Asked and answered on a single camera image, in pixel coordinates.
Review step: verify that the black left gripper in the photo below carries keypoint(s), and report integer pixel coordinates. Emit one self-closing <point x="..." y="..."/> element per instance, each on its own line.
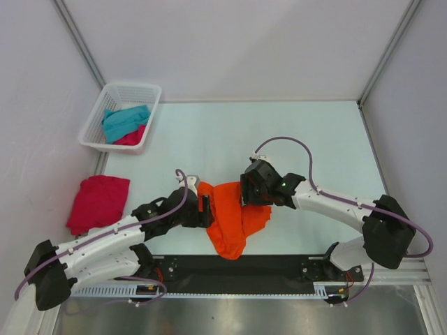
<point x="202" y="219"/>

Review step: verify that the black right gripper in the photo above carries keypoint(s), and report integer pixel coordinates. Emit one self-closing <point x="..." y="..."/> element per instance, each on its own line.
<point x="248" y="197"/>

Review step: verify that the orange t shirt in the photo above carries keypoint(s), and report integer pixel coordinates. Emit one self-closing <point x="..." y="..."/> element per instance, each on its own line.
<point x="233" y="222"/>

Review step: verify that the white plastic mesh basket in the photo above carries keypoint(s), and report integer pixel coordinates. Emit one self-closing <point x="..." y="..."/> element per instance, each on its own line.
<point x="118" y="96"/>

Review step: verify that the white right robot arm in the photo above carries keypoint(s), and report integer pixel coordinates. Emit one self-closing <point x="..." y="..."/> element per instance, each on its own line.
<point x="385" y="233"/>

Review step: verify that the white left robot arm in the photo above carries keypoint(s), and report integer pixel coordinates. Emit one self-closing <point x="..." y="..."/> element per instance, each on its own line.
<point x="112" y="252"/>

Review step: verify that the folded red t shirt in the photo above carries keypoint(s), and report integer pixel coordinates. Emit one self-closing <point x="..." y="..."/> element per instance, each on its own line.
<point x="100" y="202"/>

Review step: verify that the pink t shirt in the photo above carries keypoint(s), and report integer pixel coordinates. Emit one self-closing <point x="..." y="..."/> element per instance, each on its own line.
<point x="133" y="138"/>

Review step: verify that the teal t shirt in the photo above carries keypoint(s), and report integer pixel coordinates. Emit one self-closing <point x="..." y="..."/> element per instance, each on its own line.
<point x="117" y="124"/>

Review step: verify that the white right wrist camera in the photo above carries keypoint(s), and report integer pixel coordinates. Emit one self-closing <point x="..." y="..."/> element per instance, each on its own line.
<point x="256" y="157"/>

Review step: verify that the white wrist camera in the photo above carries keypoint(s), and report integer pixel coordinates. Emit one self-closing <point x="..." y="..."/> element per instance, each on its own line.
<point x="256" y="157"/>
<point x="190" y="181"/>

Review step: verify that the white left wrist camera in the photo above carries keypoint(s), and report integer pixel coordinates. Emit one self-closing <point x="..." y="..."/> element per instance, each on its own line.
<point x="190" y="181"/>

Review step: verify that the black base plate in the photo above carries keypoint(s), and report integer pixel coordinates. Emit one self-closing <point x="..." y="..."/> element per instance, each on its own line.
<point x="247" y="270"/>

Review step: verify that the white slotted cable duct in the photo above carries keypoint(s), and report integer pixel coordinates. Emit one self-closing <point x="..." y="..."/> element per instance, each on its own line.
<point x="226" y="290"/>

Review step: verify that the aluminium frame rail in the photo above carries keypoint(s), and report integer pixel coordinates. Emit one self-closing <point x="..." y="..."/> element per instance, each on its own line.
<point x="410" y="272"/>

